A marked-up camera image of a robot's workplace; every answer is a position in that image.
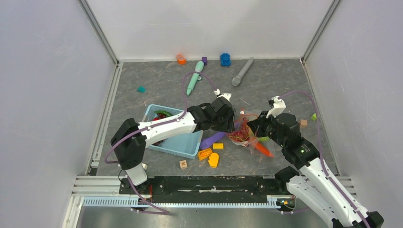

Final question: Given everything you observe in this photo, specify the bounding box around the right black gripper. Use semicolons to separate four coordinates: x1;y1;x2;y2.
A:
246;111;286;148

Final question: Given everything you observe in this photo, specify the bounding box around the light red grape bunch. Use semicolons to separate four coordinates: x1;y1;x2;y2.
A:
229;122;253;143

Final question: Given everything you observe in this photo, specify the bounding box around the clear orange zip bag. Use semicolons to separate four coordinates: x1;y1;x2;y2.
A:
226;109;275;158

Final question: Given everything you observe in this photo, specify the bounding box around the light blue plastic basket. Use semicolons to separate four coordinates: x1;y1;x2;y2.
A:
142;104;204;159

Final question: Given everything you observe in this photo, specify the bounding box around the green toy cucumber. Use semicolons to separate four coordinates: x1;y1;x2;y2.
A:
154;110;173;117

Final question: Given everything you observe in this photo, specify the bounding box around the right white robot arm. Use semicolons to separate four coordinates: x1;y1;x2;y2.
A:
248;112;384;228

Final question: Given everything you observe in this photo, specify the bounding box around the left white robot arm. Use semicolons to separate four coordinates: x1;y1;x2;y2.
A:
111;93;235;194

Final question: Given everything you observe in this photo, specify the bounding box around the wooden letter cube M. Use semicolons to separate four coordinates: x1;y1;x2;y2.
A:
299;119;308;128

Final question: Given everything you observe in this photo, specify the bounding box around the purple toy cylinder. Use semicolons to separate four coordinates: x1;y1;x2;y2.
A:
199;132;229;150

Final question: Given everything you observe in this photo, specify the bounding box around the yellow flat brick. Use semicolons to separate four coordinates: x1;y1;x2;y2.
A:
212;143;224;150

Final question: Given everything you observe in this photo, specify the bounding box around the green small cube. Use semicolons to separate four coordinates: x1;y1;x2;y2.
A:
311;113;317;121

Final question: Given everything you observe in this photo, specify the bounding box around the grey toy microphone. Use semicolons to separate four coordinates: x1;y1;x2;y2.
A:
231;57;254;86

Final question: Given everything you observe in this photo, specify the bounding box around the orange lego brick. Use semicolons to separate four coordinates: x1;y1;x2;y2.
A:
197;148;213;161

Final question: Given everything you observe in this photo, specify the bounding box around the yellow oval toy block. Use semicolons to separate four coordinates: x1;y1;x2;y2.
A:
208;152;219;168

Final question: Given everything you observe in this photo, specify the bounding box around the mint green toy pen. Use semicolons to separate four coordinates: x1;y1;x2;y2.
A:
186;61;204;96

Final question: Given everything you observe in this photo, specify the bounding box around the blue toy car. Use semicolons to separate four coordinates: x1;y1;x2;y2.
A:
220;53;231;67

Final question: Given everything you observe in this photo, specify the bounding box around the small purple block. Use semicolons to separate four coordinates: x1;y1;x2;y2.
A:
201;57;208;66

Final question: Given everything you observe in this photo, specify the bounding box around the wooden cube with X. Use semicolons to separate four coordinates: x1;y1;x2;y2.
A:
179;160;188;170

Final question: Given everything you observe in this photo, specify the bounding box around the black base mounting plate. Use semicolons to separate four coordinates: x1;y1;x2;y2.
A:
119;176;290;203

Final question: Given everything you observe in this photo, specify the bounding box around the teal small block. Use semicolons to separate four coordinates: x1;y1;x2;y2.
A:
137;86;145;93

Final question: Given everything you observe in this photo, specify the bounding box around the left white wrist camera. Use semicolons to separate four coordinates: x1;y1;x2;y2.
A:
214;89;232;101

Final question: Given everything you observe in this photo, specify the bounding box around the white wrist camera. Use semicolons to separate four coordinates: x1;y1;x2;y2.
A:
214;89;232;101
266;96;286;118

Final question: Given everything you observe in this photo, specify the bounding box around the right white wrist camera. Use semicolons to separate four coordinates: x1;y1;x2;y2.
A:
266;96;286;118

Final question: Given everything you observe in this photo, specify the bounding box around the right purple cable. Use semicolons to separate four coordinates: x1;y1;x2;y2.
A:
274;91;372;228

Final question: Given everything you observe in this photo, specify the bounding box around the purple cable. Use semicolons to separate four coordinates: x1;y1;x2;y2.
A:
274;91;372;228
104;71;221;164

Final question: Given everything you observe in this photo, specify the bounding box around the light blue cable comb rail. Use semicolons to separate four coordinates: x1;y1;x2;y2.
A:
83;196;280;209

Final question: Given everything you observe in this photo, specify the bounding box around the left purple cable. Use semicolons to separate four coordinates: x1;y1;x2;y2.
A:
104;71;221;164

